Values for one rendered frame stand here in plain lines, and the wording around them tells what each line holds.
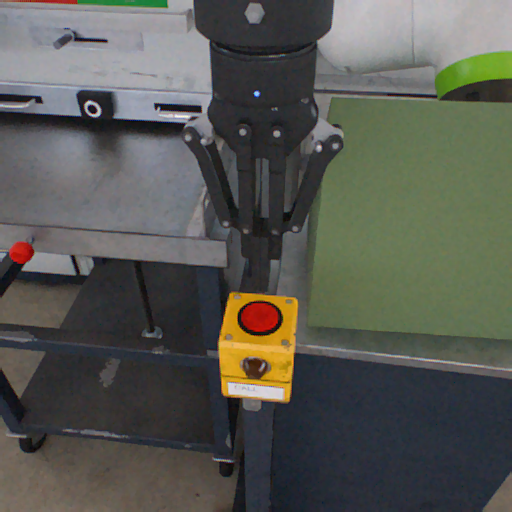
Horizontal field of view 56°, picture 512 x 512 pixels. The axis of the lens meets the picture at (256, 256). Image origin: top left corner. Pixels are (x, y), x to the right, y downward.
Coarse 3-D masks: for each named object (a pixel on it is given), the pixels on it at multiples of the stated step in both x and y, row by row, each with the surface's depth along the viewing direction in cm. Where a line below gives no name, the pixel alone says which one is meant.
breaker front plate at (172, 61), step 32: (192, 0) 81; (0, 32) 89; (32, 32) 88; (128, 32) 86; (192, 32) 85; (0, 64) 93; (32, 64) 93; (64, 64) 92; (96, 64) 91; (128, 64) 90; (160, 64) 89; (192, 64) 89
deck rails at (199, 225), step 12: (216, 144) 92; (228, 156) 86; (228, 168) 85; (204, 192) 68; (204, 204) 68; (192, 216) 75; (204, 216) 69; (216, 216) 75; (192, 228) 73; (204, 228) 70
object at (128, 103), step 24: (0, 96) 97; (24, 96) 96; (48, 96) 95; (72, 96) 95; (120, 96) 93; (144, 96) 93; (168, 96) 92; (192, 96) 91; (144, 120) 96; (168, 120) 95
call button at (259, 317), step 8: (256, 304) 53; (264, 304) 53; (248, 312) 53; (256, 312) 53; (264, 312) 53; (272, 312) 53; (248, 320) 52; (256, 320) 52; (264, 320) 52; (272, 320) 52; (256, 328) 51; (264, 328) 51
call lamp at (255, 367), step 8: (240, 360) 51; (248, 360) 51; (256, 360) 51; (264, 360) 51; (240, 368) 52; (248, 368) 51; (256, 368) 50; (264, 368) 51; (248, 376) 51; (256, 376) 51
